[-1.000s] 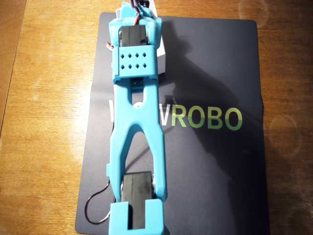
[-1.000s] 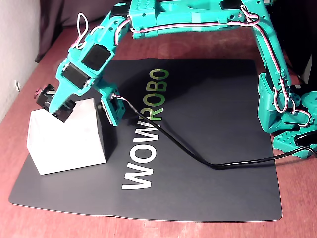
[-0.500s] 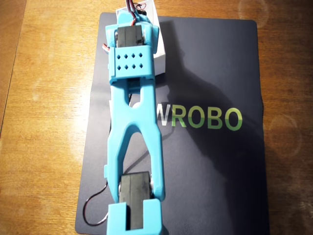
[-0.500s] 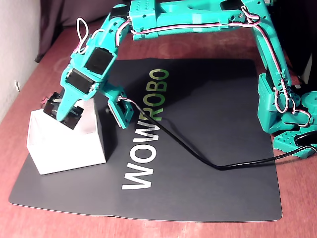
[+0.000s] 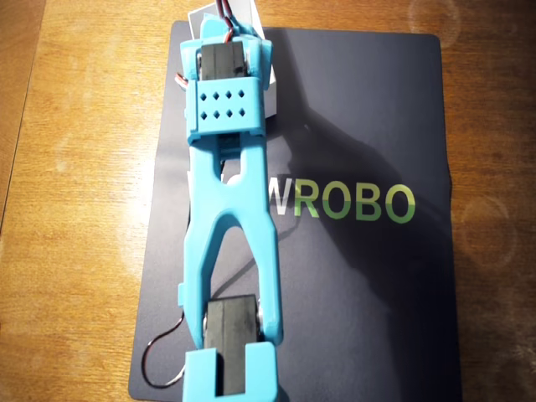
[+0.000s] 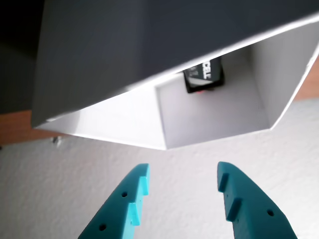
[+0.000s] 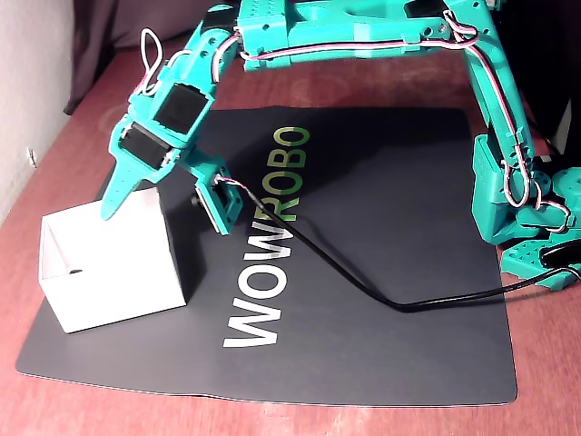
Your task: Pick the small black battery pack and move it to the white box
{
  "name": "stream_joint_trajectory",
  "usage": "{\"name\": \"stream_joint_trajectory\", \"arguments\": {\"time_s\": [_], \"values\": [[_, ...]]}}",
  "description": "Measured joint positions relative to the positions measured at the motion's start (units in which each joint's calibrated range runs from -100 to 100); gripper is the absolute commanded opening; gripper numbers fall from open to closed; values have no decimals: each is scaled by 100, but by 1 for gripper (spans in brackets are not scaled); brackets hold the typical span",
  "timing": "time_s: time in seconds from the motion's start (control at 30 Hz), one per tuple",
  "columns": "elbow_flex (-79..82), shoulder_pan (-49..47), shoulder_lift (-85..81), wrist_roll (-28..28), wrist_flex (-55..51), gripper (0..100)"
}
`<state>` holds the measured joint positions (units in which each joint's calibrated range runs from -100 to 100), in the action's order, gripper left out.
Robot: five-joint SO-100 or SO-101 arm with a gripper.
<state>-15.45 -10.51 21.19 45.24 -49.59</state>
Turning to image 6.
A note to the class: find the small metal wall clip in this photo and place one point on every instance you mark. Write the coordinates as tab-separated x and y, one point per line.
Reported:
56	141

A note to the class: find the dark navy WOWROBO mat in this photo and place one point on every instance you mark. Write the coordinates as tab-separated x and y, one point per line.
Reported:
17	62

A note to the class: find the small black Procell battery pack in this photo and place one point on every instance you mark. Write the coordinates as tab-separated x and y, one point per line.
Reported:
204	74

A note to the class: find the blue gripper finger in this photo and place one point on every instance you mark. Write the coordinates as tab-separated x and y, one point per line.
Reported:
254	211
117	211

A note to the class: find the white open cardboard box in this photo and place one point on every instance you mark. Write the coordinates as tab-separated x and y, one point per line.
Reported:
99	62

